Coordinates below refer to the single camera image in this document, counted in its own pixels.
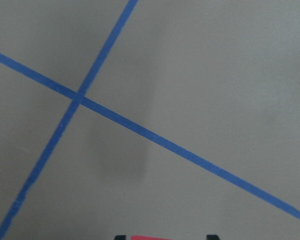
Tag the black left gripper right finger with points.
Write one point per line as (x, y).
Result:
(212, 237)

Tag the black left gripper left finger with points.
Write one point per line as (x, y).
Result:
(120, 237)

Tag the red block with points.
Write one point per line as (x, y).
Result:
(142, 237)

